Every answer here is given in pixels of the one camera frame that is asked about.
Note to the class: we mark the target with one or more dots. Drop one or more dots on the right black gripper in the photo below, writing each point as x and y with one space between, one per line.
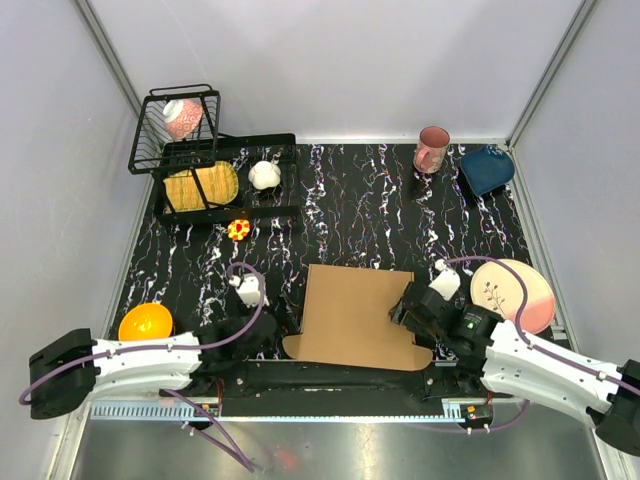
396 314

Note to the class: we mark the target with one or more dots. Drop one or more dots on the brown cardboard box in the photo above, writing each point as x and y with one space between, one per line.
346 321

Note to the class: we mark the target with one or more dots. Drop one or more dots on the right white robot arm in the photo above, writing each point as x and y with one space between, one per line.
601 395

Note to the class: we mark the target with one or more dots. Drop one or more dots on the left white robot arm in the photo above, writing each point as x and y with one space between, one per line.
76 367

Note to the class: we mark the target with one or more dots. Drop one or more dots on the pink cream round plate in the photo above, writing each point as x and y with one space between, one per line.
496 289

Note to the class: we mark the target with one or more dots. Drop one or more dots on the red yellow flower toy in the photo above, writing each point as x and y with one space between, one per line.
238 229

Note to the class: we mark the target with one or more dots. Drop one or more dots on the orange round bowl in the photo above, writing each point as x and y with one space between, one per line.
147 321

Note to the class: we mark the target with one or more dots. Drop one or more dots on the yellow woven plate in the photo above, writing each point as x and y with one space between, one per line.
197 189

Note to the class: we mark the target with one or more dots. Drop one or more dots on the dark blue dish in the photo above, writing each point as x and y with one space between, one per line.
487 169

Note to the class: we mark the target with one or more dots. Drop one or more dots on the pink ceramic mug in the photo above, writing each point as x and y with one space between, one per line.
431 149

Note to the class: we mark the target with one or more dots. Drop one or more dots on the pink patterned bowl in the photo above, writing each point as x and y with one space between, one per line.
181 117

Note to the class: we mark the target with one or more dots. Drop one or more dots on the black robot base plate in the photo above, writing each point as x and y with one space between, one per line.
279 388

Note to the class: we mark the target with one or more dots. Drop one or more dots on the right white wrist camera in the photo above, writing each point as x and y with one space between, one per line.
447 282

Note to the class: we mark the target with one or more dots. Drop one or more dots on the black wire dish rack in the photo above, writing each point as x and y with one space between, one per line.
156 154

